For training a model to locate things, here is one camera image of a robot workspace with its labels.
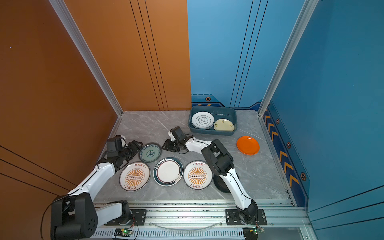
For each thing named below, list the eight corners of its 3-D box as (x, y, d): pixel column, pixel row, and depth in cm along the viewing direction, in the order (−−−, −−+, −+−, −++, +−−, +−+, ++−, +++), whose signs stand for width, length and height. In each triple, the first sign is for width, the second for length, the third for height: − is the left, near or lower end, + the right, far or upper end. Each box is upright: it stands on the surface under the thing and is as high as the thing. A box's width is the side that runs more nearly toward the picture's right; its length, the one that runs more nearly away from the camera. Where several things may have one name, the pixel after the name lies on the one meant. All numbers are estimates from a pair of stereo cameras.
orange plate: (238, 155, 98) (239, 153, 96) (235, 137, 107) (235, 136, 105) (260, 155, 98) (261, 153, 96) (255, 137, 107) (256, 136, 105)
